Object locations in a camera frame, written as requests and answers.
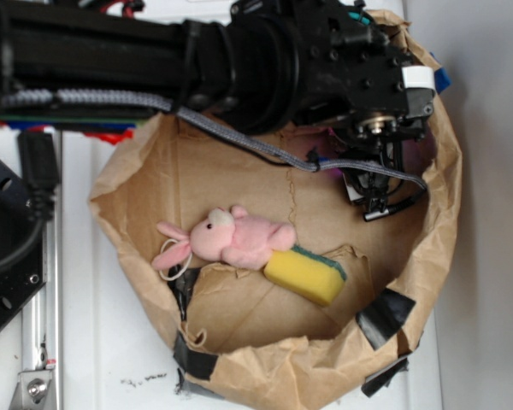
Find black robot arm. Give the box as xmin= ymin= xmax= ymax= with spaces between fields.
xmin=0 ymin=1 xmax=435 ymax=221

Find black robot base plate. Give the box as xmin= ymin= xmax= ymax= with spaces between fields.
xmin=0 ymin=160 xmax=44 ymax=332

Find yellow green sponge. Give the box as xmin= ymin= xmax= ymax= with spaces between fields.
xmin=263 ymin=245 xmax=347 ymax=306

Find aluminium extrusion rail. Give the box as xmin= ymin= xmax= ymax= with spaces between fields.
xmin=21 ymin=129 xmax=63 ymax=409

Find grey braided cable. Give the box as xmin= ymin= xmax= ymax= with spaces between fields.
xmin=0 ymin=88 xmax=429 ymax=193

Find pink plush bunny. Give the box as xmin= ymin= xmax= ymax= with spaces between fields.
xmin=151 ymin=205 xmax=297 ymax=270

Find brown paper bag bin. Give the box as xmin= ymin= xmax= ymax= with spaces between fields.
xmin=88 ymin=9 xmax=463 ymax=410

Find metal corner bracket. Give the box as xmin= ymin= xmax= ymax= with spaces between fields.
xmin=9 ymin=370 xmax=53 ymax=410

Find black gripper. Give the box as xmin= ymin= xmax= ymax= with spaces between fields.
xmin=294 ymin=1 xmax=436 ymax=221

